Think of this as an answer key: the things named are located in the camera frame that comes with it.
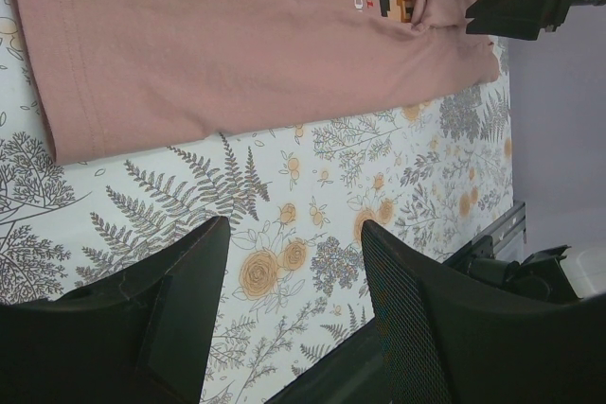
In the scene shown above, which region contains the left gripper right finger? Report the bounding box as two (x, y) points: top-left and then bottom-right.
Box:
(362, 220), (605, 403)

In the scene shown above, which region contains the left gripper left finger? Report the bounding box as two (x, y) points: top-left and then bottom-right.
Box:
(1, 217), (230, 403)

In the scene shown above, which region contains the dusty pink printed t-shirt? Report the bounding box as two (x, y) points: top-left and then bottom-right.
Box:
(11, 0), (499, 165)

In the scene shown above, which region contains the floral patterned table mat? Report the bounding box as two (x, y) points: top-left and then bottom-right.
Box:
(1, 0), (512, 403)

